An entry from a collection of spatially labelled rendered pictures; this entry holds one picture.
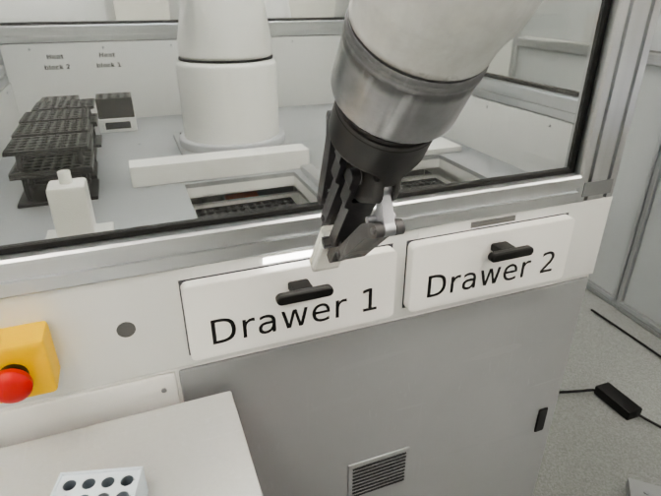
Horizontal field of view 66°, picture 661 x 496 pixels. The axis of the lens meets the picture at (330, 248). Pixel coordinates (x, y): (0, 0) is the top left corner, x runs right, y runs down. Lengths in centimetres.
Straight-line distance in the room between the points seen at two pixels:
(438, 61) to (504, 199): 54
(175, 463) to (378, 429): 39
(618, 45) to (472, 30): 61
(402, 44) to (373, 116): 5
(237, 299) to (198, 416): 16
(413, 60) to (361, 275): 45
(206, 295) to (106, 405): 20
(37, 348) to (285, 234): 30
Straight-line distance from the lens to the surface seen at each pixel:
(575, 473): 177
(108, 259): 63
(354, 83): 32
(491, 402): 104
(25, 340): 65
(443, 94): 31
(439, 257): 75
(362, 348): 80
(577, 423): 192
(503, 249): 79
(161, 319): 68
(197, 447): 67
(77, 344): 69
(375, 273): 71
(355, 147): 35
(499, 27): 28
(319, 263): 53
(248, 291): 66
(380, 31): 29
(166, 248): 63
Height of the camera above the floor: 124
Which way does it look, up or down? 26 degrees down
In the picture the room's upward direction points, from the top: straight up
